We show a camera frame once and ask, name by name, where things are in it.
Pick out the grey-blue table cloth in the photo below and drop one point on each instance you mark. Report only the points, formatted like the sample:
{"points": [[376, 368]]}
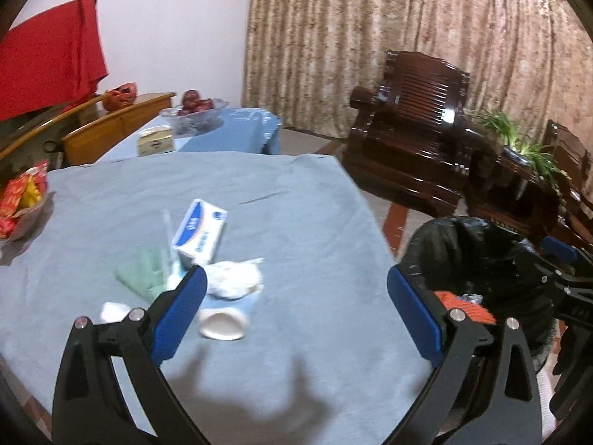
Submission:
{"points": [[326, 358]]}

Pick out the white tissue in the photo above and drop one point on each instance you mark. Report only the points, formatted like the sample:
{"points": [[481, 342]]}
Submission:
{"points": [[232, 280]]}

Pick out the tissue box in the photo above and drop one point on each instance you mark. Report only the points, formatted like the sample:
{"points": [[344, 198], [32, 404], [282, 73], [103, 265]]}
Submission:
{"points": [[155, 140]]}

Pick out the white paper wad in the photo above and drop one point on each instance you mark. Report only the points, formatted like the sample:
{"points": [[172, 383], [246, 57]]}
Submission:
{"points": [[113, 312]]}

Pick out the wooden tv cabinet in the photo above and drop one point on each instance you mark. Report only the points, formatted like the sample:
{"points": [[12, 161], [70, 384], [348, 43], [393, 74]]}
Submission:
{"points": [[82, 134]]}

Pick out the red plastic bag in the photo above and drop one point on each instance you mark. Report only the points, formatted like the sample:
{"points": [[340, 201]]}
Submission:
{"points": [[119, 98]]}

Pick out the dark wooden side table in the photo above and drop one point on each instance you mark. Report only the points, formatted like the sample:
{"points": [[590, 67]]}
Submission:
{"points": [[509, 194]]}

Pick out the black lined trash bin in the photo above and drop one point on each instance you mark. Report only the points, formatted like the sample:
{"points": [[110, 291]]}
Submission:
{"points": [[465, 400]]}

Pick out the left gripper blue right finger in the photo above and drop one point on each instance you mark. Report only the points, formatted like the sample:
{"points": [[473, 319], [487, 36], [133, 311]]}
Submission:
{"points": [[423, 327]]}

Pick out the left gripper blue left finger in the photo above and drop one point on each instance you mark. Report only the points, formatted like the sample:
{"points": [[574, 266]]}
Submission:
{"points": [[173, 311]]}

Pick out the blue white medicine box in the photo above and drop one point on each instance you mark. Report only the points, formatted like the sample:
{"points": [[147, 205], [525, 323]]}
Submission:
{"points": [[198, 234]]}

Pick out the green potted plant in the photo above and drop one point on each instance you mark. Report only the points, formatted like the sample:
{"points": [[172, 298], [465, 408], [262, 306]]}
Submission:
{"points": [[507, 132]]}

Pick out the red snack packets bowl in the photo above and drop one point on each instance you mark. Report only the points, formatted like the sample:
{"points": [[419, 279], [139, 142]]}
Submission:
{"points": [[22, 202]]}

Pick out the green rubber glove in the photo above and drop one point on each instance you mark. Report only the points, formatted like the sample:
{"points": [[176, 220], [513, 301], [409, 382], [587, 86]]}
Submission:
{"points": [[145, 271]]}

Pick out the red apples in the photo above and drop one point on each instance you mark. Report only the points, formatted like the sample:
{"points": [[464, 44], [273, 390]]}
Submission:
{"points": [[193, 103]]}

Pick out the dark wooden armchair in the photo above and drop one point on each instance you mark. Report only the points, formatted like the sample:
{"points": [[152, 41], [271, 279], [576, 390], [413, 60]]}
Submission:
{"points": [[574, 164], [407, 138]]}

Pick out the orange foam net sleeve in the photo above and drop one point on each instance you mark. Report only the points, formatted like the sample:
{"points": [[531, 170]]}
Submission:
{"points": [[475, 311]]}

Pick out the blue white paper cup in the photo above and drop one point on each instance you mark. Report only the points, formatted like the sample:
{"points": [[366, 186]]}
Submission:
{"points": [[226, 320]]}

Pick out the red cloth cover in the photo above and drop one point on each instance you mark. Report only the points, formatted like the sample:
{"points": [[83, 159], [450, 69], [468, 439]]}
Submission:
{"points": [[52, 58]]}

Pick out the glass fruit bowl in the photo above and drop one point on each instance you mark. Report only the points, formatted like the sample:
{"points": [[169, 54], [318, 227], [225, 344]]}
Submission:
{"points": [[194, 124]]}

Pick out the covered television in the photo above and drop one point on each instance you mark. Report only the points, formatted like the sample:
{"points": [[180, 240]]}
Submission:
{"points": [[14, 128]]}

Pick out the beige patterned curtain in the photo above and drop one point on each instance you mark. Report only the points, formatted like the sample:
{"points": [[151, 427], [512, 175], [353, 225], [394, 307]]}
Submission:
{"points": [[530, 58]]}

